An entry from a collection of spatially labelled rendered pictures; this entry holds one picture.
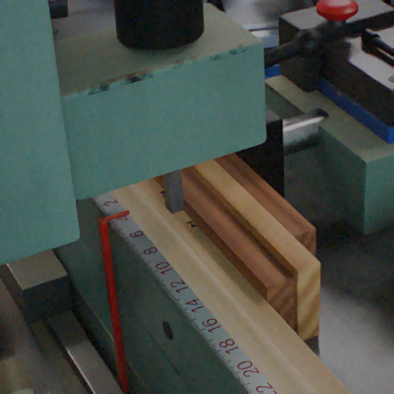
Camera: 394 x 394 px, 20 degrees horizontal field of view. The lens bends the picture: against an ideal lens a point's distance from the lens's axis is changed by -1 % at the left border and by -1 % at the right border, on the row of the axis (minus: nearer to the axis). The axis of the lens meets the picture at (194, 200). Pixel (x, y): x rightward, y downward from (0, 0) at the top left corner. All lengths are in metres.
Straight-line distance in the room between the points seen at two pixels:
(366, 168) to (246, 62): 0.14
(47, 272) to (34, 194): 0.26
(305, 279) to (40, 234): 0.16
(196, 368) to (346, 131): 0.22
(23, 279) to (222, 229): 0.20
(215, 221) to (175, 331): 0.09
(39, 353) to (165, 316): 0.21
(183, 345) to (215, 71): 0.16
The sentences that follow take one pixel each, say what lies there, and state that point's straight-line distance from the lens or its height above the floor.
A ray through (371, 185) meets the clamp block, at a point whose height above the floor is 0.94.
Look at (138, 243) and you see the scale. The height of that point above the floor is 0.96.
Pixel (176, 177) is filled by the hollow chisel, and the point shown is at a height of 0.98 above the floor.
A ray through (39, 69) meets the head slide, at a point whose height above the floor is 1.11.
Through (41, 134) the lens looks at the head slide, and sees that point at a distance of 0.55.
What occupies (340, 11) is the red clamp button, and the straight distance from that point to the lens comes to 0.78.
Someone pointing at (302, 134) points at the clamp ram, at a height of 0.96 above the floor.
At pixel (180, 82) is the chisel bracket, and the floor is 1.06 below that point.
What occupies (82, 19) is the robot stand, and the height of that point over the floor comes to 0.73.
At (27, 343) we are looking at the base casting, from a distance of 0.85.
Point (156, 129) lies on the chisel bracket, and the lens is 0.62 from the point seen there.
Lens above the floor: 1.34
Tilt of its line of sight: 34 degrees down
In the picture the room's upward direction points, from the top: 4 degrees counter-clockwise
